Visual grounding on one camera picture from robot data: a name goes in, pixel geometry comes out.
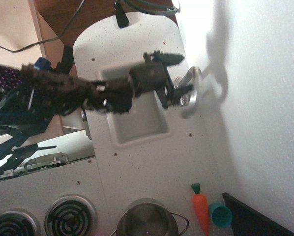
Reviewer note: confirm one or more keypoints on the orange toy carrot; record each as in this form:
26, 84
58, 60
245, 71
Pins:
200, 206

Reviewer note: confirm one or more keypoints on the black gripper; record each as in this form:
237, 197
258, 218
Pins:
116, 95

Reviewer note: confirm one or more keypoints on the silver metal pot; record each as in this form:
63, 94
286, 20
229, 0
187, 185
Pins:
151, 219

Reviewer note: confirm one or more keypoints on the blue black clamp lower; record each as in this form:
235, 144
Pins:
18, 155

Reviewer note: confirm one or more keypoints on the white toy sink basin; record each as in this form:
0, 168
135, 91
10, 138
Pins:
145, 122

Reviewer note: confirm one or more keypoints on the silver knob on cabinet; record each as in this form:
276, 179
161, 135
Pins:
85, 124

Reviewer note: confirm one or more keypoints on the blue black clamp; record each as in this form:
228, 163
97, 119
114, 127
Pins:
64, 66
18, 155

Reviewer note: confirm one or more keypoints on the blue black clamp upper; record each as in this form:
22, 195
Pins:
64, 66

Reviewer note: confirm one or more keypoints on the black stove burner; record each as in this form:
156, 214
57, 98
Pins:
71, 215
18, 222

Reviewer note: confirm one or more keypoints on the black clip on counter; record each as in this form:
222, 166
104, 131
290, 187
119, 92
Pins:
122, 20

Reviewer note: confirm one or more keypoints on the teal plastic cup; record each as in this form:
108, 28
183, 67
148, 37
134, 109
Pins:
220, 215

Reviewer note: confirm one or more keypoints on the black stove burner middle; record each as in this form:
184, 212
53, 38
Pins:
71, 215

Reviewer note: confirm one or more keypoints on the silver toy faucet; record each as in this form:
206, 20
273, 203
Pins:
190, 101

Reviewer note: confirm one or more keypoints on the black stove burner left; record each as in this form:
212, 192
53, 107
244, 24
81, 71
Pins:
18, 222

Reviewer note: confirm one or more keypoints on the black board corner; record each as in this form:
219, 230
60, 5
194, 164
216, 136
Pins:
249, 222

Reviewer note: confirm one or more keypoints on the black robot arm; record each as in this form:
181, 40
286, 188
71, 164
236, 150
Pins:
29, 96

